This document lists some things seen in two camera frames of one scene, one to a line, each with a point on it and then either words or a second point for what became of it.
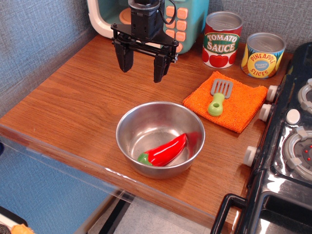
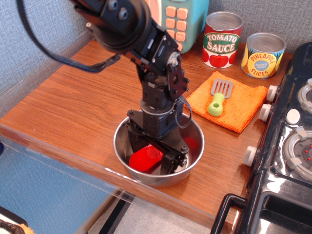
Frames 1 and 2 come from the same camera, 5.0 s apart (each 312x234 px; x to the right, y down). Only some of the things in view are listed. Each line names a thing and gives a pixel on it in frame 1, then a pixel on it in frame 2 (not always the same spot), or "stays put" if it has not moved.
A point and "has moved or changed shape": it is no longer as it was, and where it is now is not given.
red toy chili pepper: x=163 y=154 has moved or changed shape
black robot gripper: x=146 y=33 -> x=159 y=123
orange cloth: x=239 y=111 stays put
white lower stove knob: x=249 y=156 stays put
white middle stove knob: x=264 y=111 stays put
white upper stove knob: x=271 y=93 stays put
